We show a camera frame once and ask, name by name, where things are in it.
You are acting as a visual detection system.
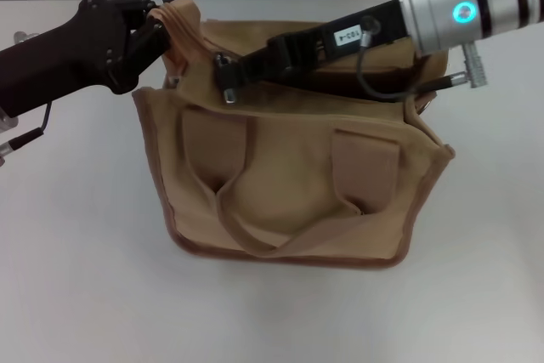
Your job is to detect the silver metal zipper pull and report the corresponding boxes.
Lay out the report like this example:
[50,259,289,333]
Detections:
[213,52,241,105]

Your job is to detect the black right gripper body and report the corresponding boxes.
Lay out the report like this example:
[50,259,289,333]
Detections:
[321,0,412,70]

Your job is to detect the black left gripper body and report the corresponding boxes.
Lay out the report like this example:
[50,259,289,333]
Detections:
[0,0,142,120]

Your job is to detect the right gripper cable with connector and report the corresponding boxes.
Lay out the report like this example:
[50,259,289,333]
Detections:
[355,14,468,103]

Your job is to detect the khaki canvas food bag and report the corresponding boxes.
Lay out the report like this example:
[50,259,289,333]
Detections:
[132,0,456,269]

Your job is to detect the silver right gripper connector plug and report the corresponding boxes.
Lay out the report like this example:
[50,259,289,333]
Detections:
[462,42,490,89]

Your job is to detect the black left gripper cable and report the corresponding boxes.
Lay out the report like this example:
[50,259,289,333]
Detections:
[0,101,54,158]

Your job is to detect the clear plastic bracket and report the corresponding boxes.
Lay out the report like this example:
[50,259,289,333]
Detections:
[0,111,19,132]

